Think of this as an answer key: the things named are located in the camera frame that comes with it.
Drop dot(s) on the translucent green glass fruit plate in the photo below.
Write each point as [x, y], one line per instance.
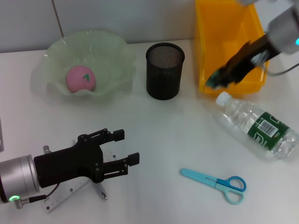
[105, 51]

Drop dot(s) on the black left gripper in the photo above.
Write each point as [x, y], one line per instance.
[67, 165]

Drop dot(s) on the yellow plastic storage bin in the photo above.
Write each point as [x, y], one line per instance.
[215, 35]

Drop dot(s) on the green plastic wrapper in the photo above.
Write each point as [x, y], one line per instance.
[211, 82]

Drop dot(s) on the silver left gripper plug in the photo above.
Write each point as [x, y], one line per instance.
[46, 149]

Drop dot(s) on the black mesh pen cup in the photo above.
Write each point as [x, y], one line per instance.
[163, 81]

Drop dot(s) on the clear water bottle green label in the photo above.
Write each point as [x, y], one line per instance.
[238, 114]

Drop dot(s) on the pink peach ball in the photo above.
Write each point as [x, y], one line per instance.
[77, 79]

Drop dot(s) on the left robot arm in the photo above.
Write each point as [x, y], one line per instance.
[18, 175]

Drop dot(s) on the silver ballpoint pen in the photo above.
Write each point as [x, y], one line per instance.
[102, 192]

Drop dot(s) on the blue scissors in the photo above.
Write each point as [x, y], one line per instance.
[194, 173]

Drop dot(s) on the clear plastic ruler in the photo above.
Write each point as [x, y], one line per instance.
[60, 198]

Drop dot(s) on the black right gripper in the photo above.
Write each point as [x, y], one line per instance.
[250, 56]

